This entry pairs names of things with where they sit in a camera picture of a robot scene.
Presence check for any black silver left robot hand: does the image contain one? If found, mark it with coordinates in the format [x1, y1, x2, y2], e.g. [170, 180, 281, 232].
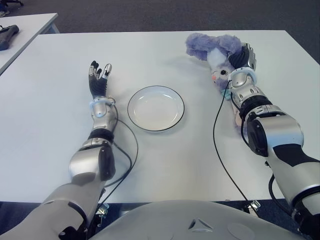
[87, 59, 113, 99]

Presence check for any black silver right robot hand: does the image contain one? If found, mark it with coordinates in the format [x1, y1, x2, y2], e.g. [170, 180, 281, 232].
[227, 42, 258, 72]

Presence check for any purple plush bunny doll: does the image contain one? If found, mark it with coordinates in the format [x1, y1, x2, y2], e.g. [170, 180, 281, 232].
[184, 33, 248, 137]

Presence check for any white plate with black rim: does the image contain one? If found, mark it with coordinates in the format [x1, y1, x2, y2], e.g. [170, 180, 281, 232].
[127, 85, 186, 132]

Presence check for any white side table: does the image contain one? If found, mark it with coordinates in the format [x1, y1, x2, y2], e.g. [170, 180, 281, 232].
[0, 12, 60, 76]

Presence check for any dark grey handheld device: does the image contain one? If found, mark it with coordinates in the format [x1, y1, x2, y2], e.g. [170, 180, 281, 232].
[0, 24, 20, 52]

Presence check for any metal table clamp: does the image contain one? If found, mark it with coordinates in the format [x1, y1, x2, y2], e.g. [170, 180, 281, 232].
[96, 201, 110, 227]
[246, 199, 261, 217]

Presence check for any grey robot torso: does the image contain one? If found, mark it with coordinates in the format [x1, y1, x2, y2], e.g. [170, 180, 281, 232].
[88, 199, 301, 240]

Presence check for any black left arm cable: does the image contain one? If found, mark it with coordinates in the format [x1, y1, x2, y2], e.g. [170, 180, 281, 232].
[98, 98, 140, 203]

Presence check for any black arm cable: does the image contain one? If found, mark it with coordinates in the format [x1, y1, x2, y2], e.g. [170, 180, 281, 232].
[98, 98, 140, 203]
[212, 79, 250, 202]

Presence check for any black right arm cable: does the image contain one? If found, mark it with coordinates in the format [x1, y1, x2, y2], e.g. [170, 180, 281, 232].
[212, 79, 250, 202]

